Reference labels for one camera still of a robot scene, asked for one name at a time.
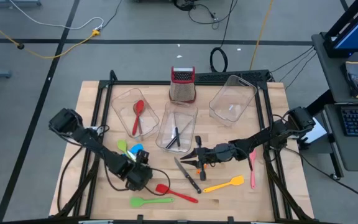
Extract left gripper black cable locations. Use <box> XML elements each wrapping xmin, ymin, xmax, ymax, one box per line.
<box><xmin>143</xmin><ymin>167</ymin><xmax>172</xmax><ymax>197</ymax></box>

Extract thin black floor cable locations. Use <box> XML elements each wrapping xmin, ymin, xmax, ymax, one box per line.
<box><xmin>101</xmin><ymin>0</ymin><xmax>123</xmax><ymax>29</ymax></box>

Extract red steel box grater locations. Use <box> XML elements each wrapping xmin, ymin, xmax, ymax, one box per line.
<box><xmin>168</xmin><ymin>66</ymin><xmax>198</xmax><ymax>105</ymax></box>

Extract yellow silicone spatula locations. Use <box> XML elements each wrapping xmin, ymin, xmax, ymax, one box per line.
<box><xmin>202</xmin><ymin>175</ymin><xmax>245</xmax><ymax>194</ymax></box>

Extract long slim black knife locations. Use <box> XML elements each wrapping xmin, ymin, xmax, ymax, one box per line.
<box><xmin>172</xmin><ymin>112</ymin><xmax>181</xmax><ymax>148</ymax></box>

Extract red spoon with white sticker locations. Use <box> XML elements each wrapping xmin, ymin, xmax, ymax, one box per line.
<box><xmin>131</xmin><ymin>99</ymin><xmax>145</xmax><ymax>136</ymax></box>

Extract grey black work gloves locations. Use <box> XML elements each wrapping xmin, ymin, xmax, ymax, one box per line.
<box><xmin>341</xmin><ymin>60</ymin><xmax>358</xmax><ymax>100</ymax></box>

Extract grey keyboard desk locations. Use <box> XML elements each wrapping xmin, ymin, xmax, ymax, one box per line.
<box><xmin>323</xmin><ymin>102</ymin><xmax>358</xmax><ymax>172</ymax></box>

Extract black coiled hanging cable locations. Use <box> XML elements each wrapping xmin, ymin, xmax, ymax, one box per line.
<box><xmin>209</xmin><ymin>0</ymin><xmax>239</xmax><ymax>73</ymax></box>

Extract black utensils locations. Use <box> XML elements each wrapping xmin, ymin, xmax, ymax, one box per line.
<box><xmin>165</xmin><ymin>118</ymin><xmax>195</xmax><ymax>149</ymax></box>

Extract blue silicone spatula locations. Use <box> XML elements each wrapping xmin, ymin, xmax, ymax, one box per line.
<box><xmin>126</xmin><ymin>143</ymin><xmax>145</xmax><ymax>156</ymax></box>

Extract black riveted handle knife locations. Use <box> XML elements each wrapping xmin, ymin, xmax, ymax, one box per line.
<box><xmin>173</xmin><ymin>156</ymin><xmax>203</xmax><ymax>195</ymax></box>

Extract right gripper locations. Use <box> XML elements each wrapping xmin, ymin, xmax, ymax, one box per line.
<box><xmin>180</xmin><ymin>135</ymin><xmax>239</xmax><ymax>182</ymax></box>

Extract white floor cable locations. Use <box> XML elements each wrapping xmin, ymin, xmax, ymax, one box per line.
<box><xmin>8</xmin><ymin>0</ymin><xmax>105</xmax><ymax>31</ymax></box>

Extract black desk stand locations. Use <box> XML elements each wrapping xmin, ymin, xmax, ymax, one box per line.
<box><xmin>306</xmin><ymin>89</ymin><xmax>345</xmax><ymax>182</ymax></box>

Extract black power strip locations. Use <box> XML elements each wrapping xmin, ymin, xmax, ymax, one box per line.
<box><xmin>194</xmin><ymin>69</ymin><xmax>272</xmax><ymax>83</ymax></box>

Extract black arm base cable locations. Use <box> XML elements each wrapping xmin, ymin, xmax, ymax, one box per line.
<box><xmin>56</xmin><ymin>144</ymin><xmax>85</xmax><ymax>214</ymax></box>

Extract black power strip cables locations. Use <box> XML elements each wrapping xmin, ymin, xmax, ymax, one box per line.
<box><xmin>268</xmin><ymin>45</ymin><xmax>317</xmax><ymax>91</ymax></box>

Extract yellow hanging cable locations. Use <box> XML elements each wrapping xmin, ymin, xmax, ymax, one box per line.
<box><xmin>249</xmin><ymin>0</ymin><xmax>275</xmax><ymax>71</ymax></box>

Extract pink silicone spatula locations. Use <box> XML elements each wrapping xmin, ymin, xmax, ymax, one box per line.
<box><xmin>249</xmin><ymin>148</ymin><xmax>258</xmax><ymax>190</ymax></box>

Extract grey side desk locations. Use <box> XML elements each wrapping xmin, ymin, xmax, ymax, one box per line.
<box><xmin>311</xmin><ymin>30</ymin><xmax>358</xmax><ymax>104</ymax></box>

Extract yellow floor extension cable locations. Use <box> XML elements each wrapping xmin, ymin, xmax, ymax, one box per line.
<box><xmin>0</xmin><ymin>12</ymin><xmax>101</xmax><ymax>60</ymax></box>

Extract red silicone spatula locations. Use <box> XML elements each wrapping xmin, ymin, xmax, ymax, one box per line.
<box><xmin>155</xmin><ymin>183</ymin><xmax>199</xmax><ymax>204</ymax></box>

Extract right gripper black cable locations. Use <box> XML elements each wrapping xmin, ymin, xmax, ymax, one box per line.
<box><xmin>237</xmin><ymin>145</ymin><xmax>255</xmax><ymax>172</ymax></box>

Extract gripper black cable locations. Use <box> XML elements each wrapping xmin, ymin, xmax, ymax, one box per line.
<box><xmin>143</xmin><ymin>167</ymin><xmax>172</xmax><ymax>197</ymax></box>
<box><xmin>237</xmin><ymin>145</ymin><xmax>255</xmax><ymax>172</ymax></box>

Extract green silicone spatula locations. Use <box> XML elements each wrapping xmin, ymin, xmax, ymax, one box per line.
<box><xmin>129</xmin><ymin>197</ymin><xmax>175</xmax><ymax>208</ymax></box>

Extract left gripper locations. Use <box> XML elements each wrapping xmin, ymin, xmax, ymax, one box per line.
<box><xmin>124</xmin><ymin>149</ymin><xmax>154</xmax><ymax>192</ymax></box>

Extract clear plastic bin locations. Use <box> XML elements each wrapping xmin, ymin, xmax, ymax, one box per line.
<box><xmin>110</xmin><ymin>87</ymin><xmax>160</xmax><ymax>140</ymax></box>
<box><xmin>208</xmin><ymin>74</ymin><xmax>258</xmax><ymax>128</ymax></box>
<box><xmin>155</xmin><ymin>100</ymin><xmax>199</xmax><ymax>154</ymax></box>

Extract black cable tangle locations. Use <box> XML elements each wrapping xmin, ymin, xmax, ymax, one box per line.
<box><xmin>172</xmin><ymin>0</ymin><xmax>229</xmax><ymax>30</ymax></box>

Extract computer monitor blue screen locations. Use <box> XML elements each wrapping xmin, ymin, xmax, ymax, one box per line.
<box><xmin>323</xmin><ymin>0</ymin><xmax>358</xmax><ymax>58</ymax></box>

